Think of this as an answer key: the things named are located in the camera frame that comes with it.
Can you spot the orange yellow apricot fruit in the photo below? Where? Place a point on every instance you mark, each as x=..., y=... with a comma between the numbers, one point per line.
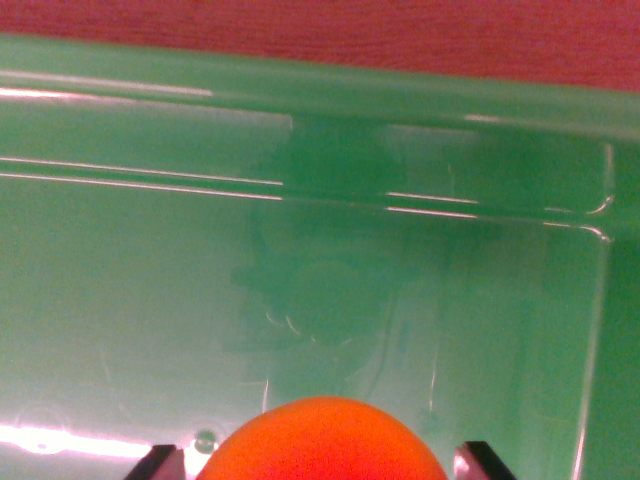
x=325, y=445

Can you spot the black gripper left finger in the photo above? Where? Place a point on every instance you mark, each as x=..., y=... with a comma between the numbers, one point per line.
x=157, y=465

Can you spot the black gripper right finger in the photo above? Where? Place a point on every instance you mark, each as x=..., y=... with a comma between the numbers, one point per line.
x=482, y=462

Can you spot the green plastic tray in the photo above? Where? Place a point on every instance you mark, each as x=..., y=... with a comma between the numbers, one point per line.
x=150, y=275

